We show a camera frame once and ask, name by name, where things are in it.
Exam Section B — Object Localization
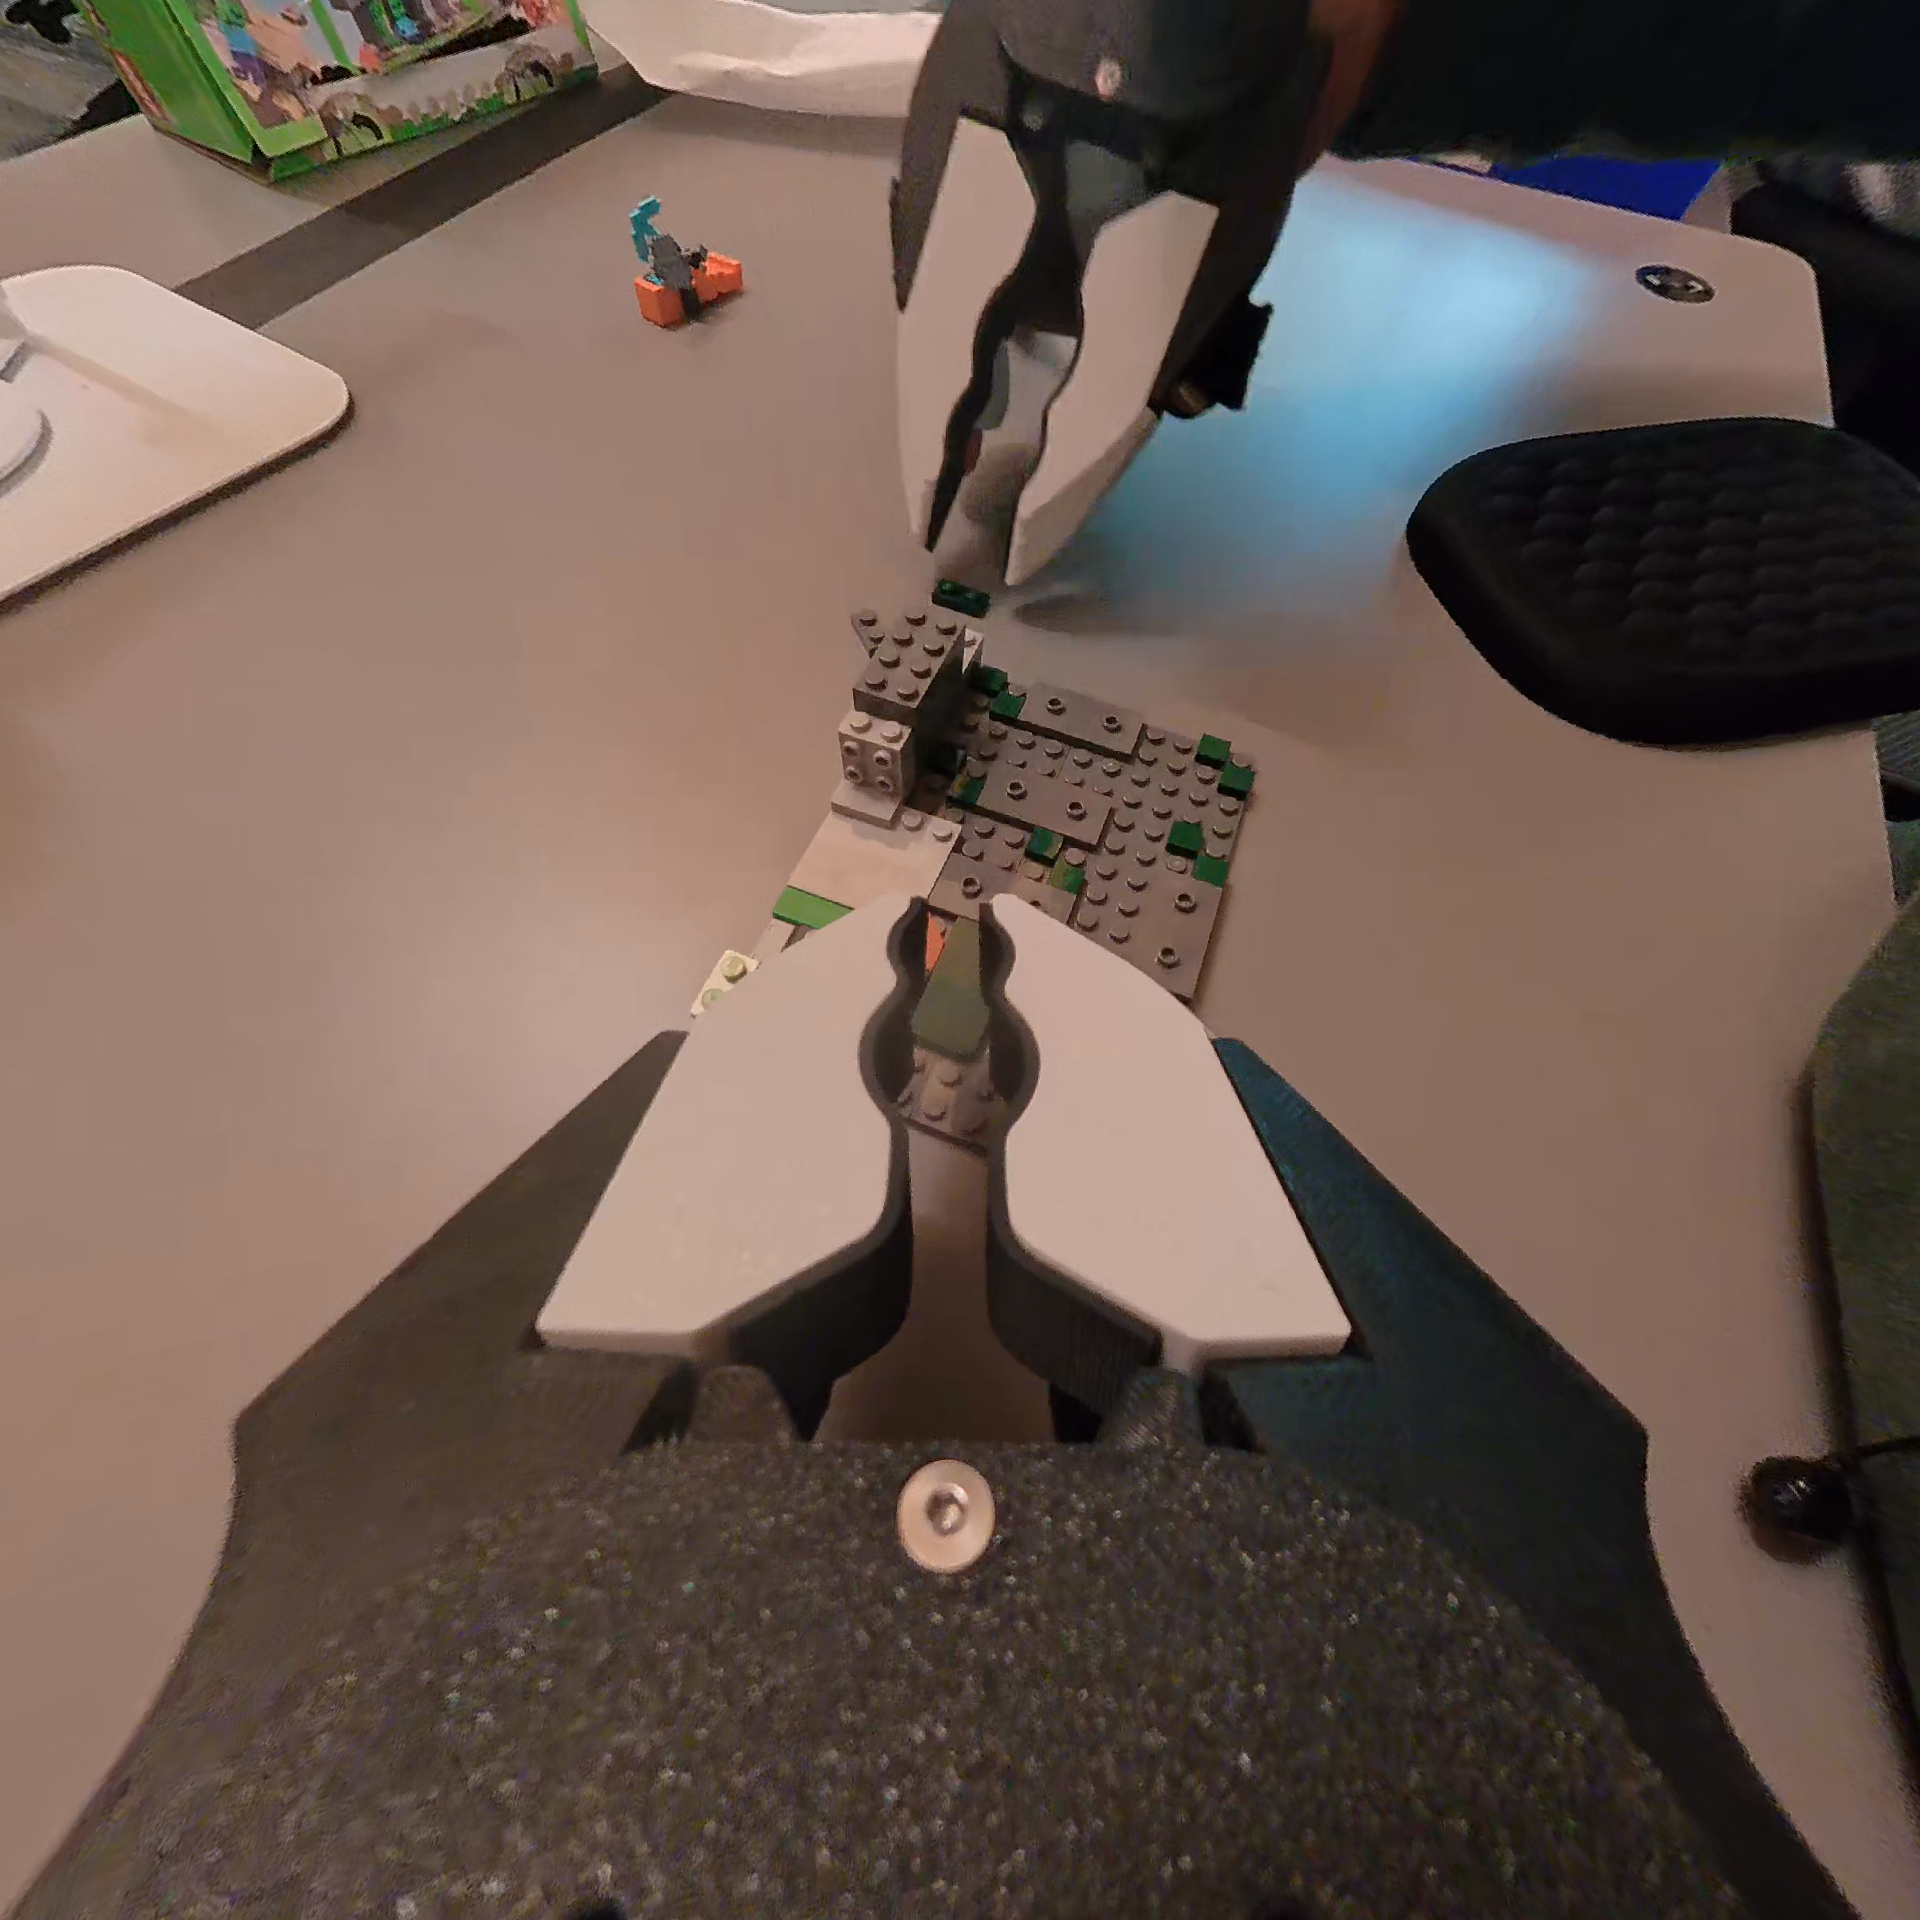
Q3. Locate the blue plastic bin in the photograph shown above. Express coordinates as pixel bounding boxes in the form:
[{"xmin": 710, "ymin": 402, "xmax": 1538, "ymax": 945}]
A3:
[{"xmin": 1499, "ymin": 151, "xmax": 1730, "ymax": 230}]

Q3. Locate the white printed paper bag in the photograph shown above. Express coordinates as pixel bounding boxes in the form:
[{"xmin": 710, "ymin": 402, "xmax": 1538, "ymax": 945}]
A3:
[{"xmin": 584, "ymin": 0, "xmax": 962, "ymax": 118}]

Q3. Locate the person's right hand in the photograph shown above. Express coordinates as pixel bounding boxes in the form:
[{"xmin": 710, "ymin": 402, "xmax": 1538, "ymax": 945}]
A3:
[{"xmin": 1304, "ymin": 0, "xmax": 1420, "ymax": 107}]

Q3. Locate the grey desk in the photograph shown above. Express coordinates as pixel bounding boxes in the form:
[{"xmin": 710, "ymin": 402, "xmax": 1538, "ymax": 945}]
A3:
[{"xmin": 0, "ymin": 46, "xmax": 1914, "ymax": 1920}]

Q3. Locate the black cord toggle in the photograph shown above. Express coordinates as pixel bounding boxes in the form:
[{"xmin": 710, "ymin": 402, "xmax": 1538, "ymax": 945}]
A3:
[{"xmin": 1744, "ymin": 1455, "xmax": 1854, "ymax": 1555}]

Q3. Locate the black padded armrest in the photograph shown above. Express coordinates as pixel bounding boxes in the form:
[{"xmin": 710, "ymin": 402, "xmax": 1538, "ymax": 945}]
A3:
[{"xmin": 1409, "ymin": 415, "xmax": 1920, "ymax": 747}]

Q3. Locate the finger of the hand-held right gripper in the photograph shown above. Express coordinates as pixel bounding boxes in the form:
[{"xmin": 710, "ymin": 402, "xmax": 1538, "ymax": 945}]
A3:
[
  {"xmin": 891, "ymin": 111, "xmax": 1052, "ymax": 549},
  {"xmin": 1007, "ymin": 201, "xmax": 1220, "ymax": 589}
]

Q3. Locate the orange toy brick figure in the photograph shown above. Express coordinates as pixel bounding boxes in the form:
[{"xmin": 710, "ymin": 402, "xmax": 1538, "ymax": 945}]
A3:
[{"xmin": 624, "ymin": 194, "xmax": 750, "ymax": 327}]

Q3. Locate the green toy brick set box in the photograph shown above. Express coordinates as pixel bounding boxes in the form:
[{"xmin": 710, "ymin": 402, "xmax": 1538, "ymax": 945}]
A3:
[{"xmin": 71, "ymin": 0, "xmax": 602, "ymax": 185}]

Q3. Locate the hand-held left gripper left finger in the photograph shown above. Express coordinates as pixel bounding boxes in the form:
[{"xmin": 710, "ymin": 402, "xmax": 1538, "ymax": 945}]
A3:
[{"xmin": 535, "ymin": 897, "xmax": 934, "ymax": 1442}]

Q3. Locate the white and wood book stand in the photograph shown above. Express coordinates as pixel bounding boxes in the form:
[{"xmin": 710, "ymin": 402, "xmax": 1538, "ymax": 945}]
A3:
[{"xmin": 0, "ymin": 267, "xmax": 354, "ymax": 606}]

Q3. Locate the grey baseplate brick build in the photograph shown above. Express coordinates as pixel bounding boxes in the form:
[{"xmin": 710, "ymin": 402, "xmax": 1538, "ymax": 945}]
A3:
[{"xmin": 690, "ymin": 598, "xmax": 1259, "ymax": 1156}]

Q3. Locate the person's right forearm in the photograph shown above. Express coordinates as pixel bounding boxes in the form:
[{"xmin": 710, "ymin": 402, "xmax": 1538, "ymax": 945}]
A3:
[{"xmin": 1336, "ymin": 0, "xmax": 1920, "ymax": 170}]

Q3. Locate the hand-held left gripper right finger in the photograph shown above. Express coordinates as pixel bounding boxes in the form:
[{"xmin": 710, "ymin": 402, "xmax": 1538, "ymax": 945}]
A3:
[{"xmin": 984, "ymin": 897, "xmax": 1356, "ymax": 1441}]

